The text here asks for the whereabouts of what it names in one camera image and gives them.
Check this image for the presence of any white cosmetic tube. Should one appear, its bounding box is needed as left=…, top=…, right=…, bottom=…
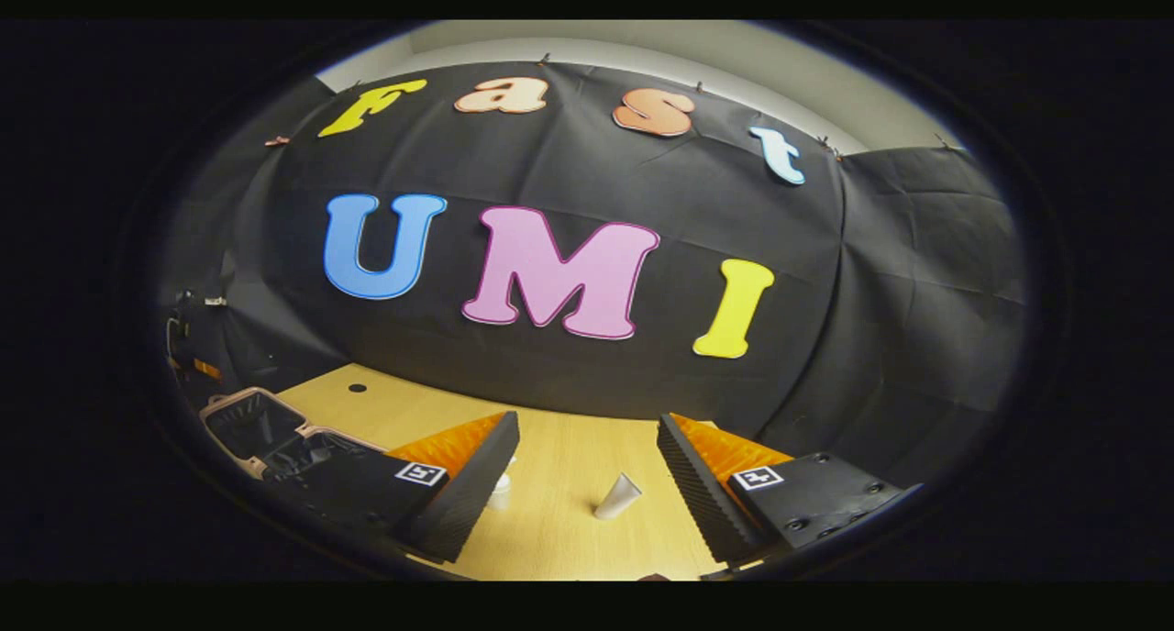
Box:
left=593, top=471, right=644, bottom=522

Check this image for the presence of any white pump bottle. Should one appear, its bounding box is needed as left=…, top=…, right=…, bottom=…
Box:
left=485, top=456, right=517, bottom=512

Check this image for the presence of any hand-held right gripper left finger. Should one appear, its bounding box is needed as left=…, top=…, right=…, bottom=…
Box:
left=273, top=411, right=521, bottom=565

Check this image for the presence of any black backdrop cloth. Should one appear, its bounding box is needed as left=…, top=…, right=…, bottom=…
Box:
left=161, top=59, right=1028, bottom=485

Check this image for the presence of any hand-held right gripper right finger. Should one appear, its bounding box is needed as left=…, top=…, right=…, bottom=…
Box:
left=657, top=413, right=924, bottom=568

